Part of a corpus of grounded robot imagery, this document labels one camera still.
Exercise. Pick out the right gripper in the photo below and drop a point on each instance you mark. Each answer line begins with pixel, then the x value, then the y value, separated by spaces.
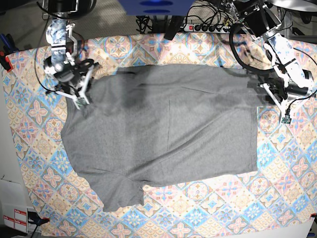
pixel 70 75

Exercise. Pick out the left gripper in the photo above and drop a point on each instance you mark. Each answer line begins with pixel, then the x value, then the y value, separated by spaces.
pixel 277 87

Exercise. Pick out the grey T-shirt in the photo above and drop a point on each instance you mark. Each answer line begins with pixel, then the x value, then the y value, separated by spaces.
pixel 163 125

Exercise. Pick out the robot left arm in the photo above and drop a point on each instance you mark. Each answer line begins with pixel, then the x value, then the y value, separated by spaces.
pixel 254 17

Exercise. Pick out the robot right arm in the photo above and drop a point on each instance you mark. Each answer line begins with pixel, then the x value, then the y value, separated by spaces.
pixel 59 32

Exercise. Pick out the red black clamp left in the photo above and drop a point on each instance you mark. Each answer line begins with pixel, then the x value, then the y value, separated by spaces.
pixel 5 62

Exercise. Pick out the white power strip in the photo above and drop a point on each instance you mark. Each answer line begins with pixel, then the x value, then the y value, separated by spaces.
pixel 205 28

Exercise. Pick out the patterned colourful tablecloth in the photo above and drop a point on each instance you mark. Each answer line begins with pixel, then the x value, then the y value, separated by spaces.
pixel 282 193

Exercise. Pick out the white cardboard box red labels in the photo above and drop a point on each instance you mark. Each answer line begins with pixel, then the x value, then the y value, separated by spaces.
pixel 14 207

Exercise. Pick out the black orange clamp bottom left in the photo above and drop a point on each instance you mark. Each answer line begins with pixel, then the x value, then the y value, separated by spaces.
pixel 35 219

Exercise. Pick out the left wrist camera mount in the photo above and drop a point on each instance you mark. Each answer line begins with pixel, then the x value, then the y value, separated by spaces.
pixel 288 108

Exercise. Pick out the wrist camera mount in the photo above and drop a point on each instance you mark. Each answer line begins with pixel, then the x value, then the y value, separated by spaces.
pixel 80 98
pixel 288 108

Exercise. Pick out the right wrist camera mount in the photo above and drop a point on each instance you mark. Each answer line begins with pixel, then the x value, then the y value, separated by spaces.
pixel 80 98

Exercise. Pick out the blue clamp handle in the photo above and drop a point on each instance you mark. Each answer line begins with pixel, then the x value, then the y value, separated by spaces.
pixel 8 43

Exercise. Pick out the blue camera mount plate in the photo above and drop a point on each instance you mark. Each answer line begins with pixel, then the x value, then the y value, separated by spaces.
pixel 156 7

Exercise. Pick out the black centre post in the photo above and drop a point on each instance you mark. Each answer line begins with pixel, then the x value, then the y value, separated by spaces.
pixel 173 27

